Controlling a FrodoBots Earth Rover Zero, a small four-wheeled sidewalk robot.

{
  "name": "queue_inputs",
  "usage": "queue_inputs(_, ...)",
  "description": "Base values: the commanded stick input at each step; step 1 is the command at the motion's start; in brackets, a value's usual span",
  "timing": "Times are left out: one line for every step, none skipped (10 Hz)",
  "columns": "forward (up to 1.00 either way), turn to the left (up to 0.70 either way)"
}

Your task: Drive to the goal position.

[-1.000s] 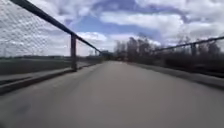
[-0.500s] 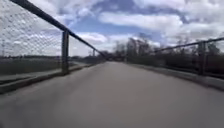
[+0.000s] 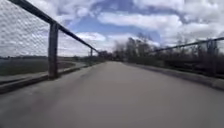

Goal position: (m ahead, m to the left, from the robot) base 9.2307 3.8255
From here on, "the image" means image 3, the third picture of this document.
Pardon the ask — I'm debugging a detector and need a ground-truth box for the concrete kerb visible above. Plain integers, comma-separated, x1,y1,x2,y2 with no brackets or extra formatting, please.
0,63,98,95
123,61,224,92

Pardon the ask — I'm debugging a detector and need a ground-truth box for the grey concrete path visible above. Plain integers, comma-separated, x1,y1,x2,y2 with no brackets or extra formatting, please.
0,60,224,128

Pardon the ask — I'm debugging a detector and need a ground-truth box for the tall wire mesh fence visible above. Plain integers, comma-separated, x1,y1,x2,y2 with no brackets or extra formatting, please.
0,0,101,80

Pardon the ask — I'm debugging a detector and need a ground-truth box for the row of bare trees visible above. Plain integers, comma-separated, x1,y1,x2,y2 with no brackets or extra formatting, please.
98,32,224,68

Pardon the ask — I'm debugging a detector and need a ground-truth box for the green grass field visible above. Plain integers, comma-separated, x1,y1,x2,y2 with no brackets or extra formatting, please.
0,57,77,76

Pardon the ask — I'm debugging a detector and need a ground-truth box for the dark metal railing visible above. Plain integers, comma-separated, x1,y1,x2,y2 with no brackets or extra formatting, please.
146,36,224,80

